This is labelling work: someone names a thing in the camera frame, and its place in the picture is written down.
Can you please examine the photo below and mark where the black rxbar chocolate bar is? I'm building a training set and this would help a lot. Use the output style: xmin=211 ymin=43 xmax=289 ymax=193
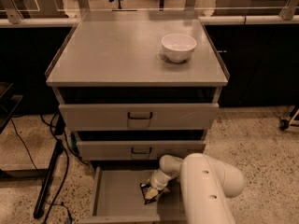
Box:
xmin=139 ymin=183 xmax=167 ymax=204

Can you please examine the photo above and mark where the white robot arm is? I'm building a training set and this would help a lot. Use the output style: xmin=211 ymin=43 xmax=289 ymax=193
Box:
xmin=140 ymin=153 xmax=245 ymax=224

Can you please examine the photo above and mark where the bottom grey drawer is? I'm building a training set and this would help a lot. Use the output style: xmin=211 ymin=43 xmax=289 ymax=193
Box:
xmin=78 ymin=167 xmax=187 ymax=224

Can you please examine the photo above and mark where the grey drawer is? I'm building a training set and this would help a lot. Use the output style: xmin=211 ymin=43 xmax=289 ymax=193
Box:
xmin=59 ymin=104 xmax=219 ymax=131
xmin=77 ymin=141 xmax=206 ymax=161
xmin=78 ymin=167 xmax=187 ymax=224

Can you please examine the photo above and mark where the middle grey drawer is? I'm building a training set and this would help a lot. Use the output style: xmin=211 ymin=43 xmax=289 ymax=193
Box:
xmin=77 ymin=141 xmax=206 ymax=161

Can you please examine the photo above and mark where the top grey drawer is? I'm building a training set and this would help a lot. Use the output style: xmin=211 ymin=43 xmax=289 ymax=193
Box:
xmin=59 ymin=104 xmax=219 ymax=131

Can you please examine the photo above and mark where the grey drawer cabinet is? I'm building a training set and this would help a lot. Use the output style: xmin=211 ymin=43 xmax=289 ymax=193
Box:
xmin=45 ymin=9 xmax=231 ymax=224

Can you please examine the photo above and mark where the black table leg bar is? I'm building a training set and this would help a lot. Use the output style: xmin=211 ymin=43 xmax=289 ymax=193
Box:
xmin=34 ymin=139 xmax=63 ymax=219

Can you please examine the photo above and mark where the white ceramic bowl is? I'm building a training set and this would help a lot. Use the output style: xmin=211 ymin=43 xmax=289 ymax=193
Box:
xmin=161 ymin=34 xmax=197 ymax=63

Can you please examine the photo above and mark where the black caster wheel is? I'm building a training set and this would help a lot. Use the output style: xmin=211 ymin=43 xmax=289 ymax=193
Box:
xmin=279 ymin=119 xmax=290 ymax=131

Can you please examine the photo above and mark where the dark side table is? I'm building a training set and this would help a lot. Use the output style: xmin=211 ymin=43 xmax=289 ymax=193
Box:
xmin=0 ymin=82 xmax=22 ymax=133

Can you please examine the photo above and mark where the black floor cable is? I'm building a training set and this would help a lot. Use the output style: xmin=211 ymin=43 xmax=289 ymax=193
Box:
xmin=8 ymin=112 xmax=90 ymax=224

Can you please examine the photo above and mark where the white horizontal rail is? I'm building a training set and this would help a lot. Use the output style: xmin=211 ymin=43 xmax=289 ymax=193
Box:
xmin=0 ymin=15 xmax=299 ymax=28

